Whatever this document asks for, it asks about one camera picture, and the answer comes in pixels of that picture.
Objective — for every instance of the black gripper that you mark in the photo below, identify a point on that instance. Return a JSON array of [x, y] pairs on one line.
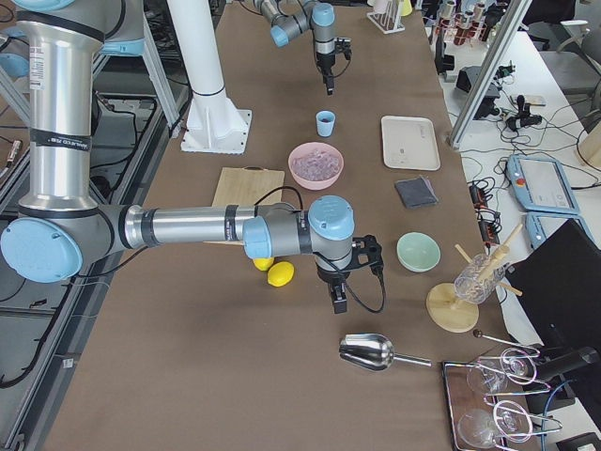
[[325, 63], [331, 277]]

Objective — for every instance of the white wire cup rack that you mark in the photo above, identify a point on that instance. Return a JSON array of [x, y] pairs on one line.
[[391, 21]]

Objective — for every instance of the green bowl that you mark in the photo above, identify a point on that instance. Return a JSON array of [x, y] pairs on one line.
[[418, 252]]

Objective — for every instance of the pink cup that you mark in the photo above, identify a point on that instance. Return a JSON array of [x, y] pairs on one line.
[[380, 6]]

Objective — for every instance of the yellow lemon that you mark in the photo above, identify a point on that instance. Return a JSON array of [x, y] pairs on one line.
[[263, 264], [280, 274]]

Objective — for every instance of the clear ice cubes pile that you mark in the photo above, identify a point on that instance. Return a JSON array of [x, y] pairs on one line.
[[317, 165]]

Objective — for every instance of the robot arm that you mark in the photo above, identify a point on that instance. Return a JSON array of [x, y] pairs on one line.
[[314, 16], [62, 229]]

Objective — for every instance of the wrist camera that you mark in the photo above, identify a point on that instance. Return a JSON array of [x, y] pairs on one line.
[[366, 252], [343, 46]]

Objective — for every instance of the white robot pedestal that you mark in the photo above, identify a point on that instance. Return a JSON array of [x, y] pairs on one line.
[[214, 123]]

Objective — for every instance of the pink bowl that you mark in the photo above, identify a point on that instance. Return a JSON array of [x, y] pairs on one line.
[[306, 148]]

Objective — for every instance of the wine glass rack tray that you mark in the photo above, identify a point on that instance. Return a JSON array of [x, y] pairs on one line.
[[485, 401]]

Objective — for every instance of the clear glass on stand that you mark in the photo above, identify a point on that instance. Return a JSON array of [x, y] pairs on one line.
[[476, 282]]

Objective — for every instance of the teach pendant tablet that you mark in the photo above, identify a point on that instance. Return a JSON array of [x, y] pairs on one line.
[[541, 225], [540, 184]]

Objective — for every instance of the yellow cup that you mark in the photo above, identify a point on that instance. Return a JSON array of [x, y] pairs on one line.
[[406, 7]]

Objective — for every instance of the wooden cutting board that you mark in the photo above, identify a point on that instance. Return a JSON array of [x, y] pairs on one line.
[[244, 186]]

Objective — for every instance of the cream rabbit tray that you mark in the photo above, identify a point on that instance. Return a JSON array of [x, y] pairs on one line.
[[409, 143]]

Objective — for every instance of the light blue cup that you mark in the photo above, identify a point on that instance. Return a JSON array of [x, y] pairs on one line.
[[325, 122]]

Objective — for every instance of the grey folded cloth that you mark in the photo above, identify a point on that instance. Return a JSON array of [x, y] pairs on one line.
[[416, 193]]

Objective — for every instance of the aluminium frame post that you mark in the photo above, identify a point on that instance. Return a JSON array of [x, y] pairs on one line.
[[511, 21]]

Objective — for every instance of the metal scoop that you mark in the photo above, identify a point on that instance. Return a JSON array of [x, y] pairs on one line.
[[374, 352]]

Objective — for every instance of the wooden stand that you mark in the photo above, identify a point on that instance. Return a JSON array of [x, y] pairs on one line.
[[457, 316]]

